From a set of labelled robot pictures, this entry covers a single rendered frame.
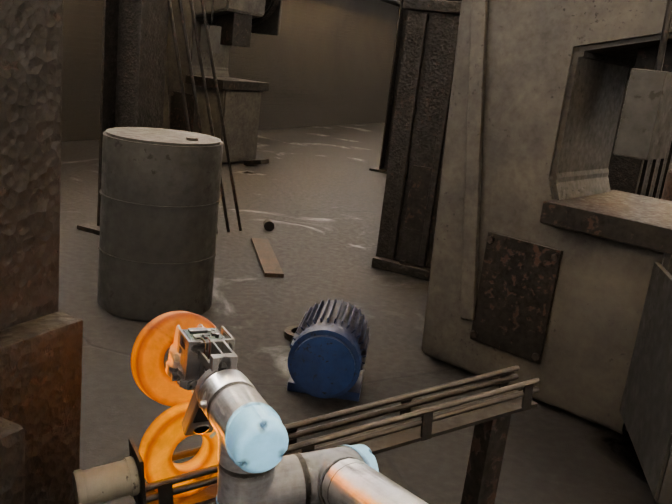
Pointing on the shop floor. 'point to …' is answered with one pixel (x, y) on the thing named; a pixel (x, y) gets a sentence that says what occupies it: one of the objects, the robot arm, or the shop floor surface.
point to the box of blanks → (652, 387)
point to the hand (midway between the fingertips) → (181, 347)
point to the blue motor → (329, 351)
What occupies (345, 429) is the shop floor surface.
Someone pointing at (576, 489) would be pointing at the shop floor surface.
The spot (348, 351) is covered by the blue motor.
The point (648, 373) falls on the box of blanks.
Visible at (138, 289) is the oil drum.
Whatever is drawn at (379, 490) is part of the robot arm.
